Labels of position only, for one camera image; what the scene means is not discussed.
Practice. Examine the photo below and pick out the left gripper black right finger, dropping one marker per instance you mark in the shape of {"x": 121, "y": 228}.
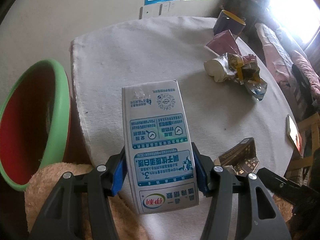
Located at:
{"x": 257, "y": 217}

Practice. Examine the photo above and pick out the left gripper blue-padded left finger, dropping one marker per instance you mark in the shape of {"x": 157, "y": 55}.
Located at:
{"x": 61, "y": 213}

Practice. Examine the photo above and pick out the brown chocolate wrapper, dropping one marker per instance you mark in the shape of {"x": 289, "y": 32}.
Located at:
{"x": 241, "y": 159}

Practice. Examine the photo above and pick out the white blue milk carton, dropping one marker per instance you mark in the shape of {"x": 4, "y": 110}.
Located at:
{"x": 159, "y": 156}

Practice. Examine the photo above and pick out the silver wrapper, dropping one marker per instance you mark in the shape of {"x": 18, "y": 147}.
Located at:
{"x": 243, "y": 70}

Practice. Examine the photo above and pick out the pink paper packet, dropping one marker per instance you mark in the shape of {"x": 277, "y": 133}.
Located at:
{"x": 224, "y": 42}

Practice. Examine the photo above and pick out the green rimmed red trash bin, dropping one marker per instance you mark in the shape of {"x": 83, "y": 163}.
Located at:
{"x": 35, "y": 122}

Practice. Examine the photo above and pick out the white smartphone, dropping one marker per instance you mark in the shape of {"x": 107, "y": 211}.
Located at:
{"x": 293, "y": 133}

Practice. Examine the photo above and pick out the wooden chair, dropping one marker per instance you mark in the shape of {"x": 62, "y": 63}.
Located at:
{"x": 300, "y": 165}

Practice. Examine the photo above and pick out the bed with plaid sheet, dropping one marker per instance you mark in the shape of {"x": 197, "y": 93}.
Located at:
{"x": 292, "y": 72}

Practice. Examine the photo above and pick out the dark mug yellow inside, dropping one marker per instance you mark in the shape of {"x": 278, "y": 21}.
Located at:
{"x": 229, "y": 21}

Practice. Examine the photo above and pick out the bright window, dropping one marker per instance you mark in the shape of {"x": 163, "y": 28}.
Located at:
{"x": 299, "y": 18}

